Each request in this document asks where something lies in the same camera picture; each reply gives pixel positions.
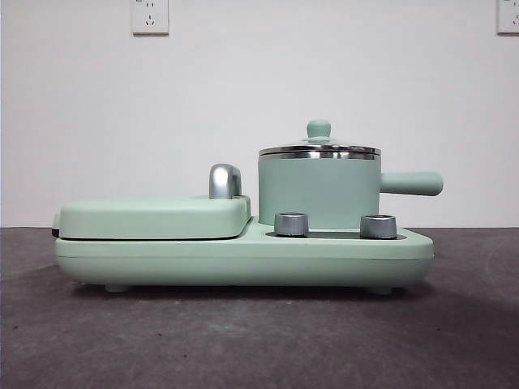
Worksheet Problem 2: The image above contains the glass pot lid green knob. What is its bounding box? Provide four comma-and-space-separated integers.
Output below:
258, 119, 382, 158

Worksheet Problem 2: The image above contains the silver control knob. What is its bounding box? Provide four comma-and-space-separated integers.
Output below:
359, 213, 397, 239
273, 212, 310, 237

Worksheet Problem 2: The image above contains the mint green breakfast machine base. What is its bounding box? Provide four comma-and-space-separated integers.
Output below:
54, 214, 435, 293

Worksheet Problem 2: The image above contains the mint green handled pot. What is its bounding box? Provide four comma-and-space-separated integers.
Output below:
257, 155, 444, 228

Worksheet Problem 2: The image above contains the green griddle lid chrome handle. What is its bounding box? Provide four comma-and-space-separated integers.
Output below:
51, 163, 252, 240

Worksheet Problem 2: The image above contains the white wall socket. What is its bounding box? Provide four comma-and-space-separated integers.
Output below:
131, 0, 169, 36
496, 0, 519, 36

